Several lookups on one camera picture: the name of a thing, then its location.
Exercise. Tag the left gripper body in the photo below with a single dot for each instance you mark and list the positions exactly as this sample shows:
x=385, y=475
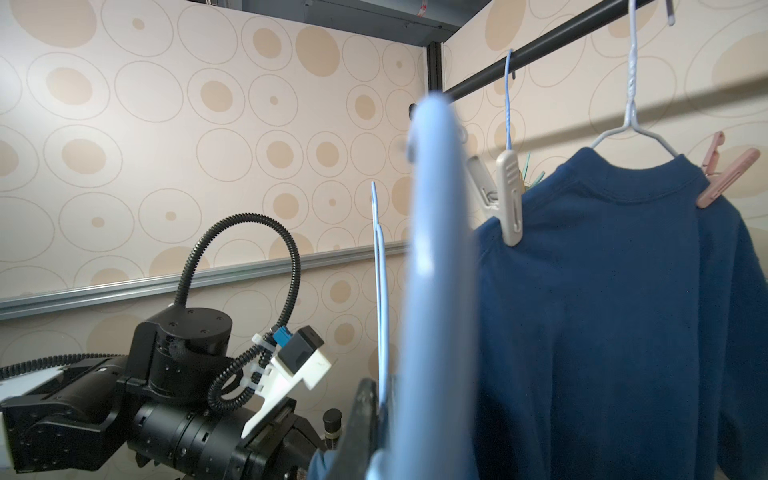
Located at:
x=282, y=444

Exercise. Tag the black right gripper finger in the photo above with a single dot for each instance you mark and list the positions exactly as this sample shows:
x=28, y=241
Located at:
x=359, y=441

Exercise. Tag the light blue plastic hanger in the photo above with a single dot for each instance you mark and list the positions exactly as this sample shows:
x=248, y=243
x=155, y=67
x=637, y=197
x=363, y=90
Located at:
x=435, y=390

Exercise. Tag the navy blue t-shirt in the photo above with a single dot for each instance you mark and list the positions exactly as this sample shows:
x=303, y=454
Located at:
x=625, y=335

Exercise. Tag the grey plastic clothespin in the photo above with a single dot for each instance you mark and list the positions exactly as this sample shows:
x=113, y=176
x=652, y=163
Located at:
x=500, y=196

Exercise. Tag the white wire hanger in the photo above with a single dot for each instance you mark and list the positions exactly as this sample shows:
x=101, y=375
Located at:
x=630, y=119

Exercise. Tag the light blue t-shirt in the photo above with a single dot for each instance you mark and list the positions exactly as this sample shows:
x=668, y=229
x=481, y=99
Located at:
x=321, y=464

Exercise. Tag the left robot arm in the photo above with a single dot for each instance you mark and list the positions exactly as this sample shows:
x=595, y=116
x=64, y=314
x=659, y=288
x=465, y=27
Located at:
x=152, y=401

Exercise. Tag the teal plastic clothespin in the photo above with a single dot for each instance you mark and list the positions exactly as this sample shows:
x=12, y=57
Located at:
x=530, y=177

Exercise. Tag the black clothes rack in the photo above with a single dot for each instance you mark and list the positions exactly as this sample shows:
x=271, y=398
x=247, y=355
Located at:
x=573, y=30

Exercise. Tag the pink plastic clothespin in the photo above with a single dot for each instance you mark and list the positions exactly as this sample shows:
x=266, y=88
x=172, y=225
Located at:
x=720, y=182

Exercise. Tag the pale blue wire hanger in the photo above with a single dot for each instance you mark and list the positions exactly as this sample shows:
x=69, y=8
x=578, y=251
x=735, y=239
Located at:
x=509, y=75

